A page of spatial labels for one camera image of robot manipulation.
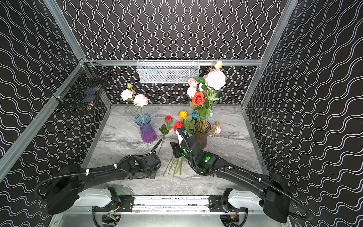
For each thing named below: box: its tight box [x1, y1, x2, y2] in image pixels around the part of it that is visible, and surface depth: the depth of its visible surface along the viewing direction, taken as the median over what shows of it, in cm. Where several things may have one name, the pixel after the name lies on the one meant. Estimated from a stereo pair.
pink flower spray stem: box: [186, 59, 226, 126], surface depth 65 cm
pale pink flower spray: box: [120, 82, 149, 124], surface depth 81 cm
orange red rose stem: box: [191, 91, 206, 126], surface depth 64 cm
